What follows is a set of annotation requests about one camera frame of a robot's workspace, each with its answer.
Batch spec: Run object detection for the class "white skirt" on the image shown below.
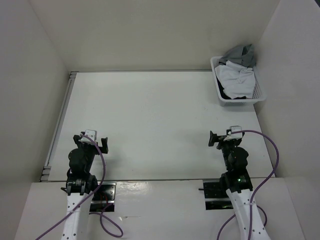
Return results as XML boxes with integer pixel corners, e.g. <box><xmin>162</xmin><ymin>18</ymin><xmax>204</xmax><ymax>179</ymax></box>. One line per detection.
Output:
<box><xmin>214</xmin><ymin>60</ymin><xmax>256</xmax><ymax>100</ymax></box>

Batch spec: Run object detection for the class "white plastic laundry basket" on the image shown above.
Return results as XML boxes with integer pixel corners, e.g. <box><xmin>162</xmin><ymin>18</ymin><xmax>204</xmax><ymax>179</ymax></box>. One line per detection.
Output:
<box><xmin>210</xmin><ymin>56</ymin><xmax>267</xmax><ymax>107</ymax></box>

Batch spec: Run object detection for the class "black skirt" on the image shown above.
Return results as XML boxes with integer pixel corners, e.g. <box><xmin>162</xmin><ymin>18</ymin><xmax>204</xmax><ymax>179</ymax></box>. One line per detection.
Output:
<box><xmin>217</xmin><ymin>79</ymin><xmax>255</xmax><ymax>100</ymax></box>

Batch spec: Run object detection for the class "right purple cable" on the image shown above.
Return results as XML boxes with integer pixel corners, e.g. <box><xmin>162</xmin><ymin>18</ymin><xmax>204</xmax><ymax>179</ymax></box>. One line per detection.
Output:
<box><xmin>216</xmin><ymin>129</ymin><xmax>280</xmax><ymax>240</ymax></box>

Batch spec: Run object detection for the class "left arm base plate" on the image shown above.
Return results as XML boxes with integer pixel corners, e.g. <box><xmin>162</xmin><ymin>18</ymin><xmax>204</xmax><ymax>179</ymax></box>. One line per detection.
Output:
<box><xmin>89</xmin><ymin>182</ymin><xmax>117</xmax><ymax>213</ymax></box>

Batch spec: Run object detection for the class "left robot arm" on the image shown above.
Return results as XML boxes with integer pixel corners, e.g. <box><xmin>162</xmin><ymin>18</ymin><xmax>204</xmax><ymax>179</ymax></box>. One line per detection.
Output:
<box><xmin>61</xmin><ymin>130</ymin><xmax>109</xmax><ymax>240</ymax></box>

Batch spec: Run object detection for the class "grey skirt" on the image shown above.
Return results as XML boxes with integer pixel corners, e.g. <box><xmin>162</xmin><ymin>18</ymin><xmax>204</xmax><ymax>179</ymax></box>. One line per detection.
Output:
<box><xmin>218</xmin><ymin>44</ymin><xmax>257</xmax><ymax>68</ymax></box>

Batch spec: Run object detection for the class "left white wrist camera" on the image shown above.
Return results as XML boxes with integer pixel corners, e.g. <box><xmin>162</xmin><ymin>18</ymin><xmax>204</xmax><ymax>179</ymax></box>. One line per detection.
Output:
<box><xmin>79</xmin><ymin>129</ymin><xmax>98</xmax><ymax>145</ymax></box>

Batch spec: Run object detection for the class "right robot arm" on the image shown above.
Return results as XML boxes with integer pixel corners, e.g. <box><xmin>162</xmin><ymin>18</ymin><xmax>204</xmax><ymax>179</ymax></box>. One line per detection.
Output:
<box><xmin>208</xmin><ymin>127</ymin><xmax>270</xmax><ymax>240</ymax></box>

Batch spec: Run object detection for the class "purple cable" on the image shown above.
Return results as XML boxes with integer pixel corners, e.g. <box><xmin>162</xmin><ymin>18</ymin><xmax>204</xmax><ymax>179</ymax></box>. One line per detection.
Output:
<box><xmin>216</xmin><ymin>129</ymin><xmax>280</xmax><ymax>240</ymax></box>
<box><xmin>34</xmin><ymin>133</ymin><xmax>124</xmax><ymax>240</ymax></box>

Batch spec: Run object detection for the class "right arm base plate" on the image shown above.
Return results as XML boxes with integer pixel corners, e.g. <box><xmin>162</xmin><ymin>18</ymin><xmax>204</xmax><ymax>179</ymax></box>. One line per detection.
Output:
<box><xmin>198</xmin><ymin>180</ymin><xmax>233</xmax><ymax>211</ymax></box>

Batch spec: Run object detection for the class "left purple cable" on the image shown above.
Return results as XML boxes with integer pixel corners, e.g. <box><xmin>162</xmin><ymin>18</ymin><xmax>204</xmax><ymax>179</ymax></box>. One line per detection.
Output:
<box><xmin>34</xmin><ymin>133</ymin><xmax>124</xmax><ymax>240</ymax></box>

